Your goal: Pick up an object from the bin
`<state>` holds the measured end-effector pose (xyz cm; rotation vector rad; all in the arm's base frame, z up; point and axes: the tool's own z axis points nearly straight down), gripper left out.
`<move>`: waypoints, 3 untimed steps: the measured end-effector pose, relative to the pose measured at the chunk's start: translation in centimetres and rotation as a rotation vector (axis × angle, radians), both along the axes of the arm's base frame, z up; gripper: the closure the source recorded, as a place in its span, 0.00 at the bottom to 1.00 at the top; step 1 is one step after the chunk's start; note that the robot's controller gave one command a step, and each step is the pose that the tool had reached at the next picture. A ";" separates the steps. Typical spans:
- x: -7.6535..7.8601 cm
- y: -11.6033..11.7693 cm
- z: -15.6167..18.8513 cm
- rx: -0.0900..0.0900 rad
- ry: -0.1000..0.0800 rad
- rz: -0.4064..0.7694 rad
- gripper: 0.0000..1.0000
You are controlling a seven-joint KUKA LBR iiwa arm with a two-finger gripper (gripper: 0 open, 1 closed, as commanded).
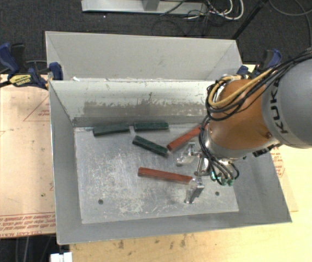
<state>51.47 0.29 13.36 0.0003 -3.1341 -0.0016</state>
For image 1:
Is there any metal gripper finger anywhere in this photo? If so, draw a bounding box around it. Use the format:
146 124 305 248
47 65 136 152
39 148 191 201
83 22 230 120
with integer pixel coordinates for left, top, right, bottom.
175 142 202 167
184 177 206 204

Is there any dark green flat block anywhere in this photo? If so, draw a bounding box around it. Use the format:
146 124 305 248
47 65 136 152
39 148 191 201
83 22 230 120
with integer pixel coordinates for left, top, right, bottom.
133 121 170 133
132 135 170 158
92 122 131 138

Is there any black cylinder on white bracket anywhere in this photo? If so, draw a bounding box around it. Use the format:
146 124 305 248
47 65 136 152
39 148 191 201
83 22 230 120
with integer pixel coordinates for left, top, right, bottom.
252 145 273 158

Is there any red-brown flat block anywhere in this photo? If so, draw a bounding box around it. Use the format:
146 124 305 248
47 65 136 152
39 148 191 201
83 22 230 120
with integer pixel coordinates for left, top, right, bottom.
166 126 203 153
137 166 193 186

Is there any grey metal bin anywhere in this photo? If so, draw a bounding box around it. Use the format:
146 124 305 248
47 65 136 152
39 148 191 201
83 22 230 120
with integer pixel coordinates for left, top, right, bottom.
45 31 293 246

